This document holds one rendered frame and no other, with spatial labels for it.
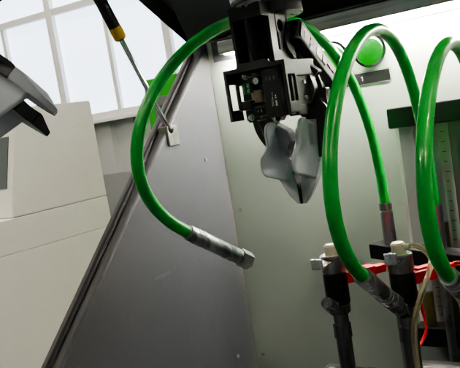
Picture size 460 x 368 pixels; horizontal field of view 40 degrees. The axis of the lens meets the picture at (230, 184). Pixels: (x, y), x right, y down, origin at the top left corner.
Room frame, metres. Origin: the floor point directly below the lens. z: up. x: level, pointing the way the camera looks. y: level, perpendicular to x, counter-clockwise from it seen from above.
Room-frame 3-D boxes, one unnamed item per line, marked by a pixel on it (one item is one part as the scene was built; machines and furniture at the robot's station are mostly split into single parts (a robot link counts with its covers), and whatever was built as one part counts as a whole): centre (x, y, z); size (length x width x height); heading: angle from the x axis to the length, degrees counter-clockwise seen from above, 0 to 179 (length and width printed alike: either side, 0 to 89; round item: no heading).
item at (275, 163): (0.68, -0.05, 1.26); 0.06 x 0.03 x 0.09; 147
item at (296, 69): (0.67, -0.06, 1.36); 0.09 x 0.08 x 0.12; 147
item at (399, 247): (0.68, -0.17, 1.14); 0.02 x 0.02 x 0.03
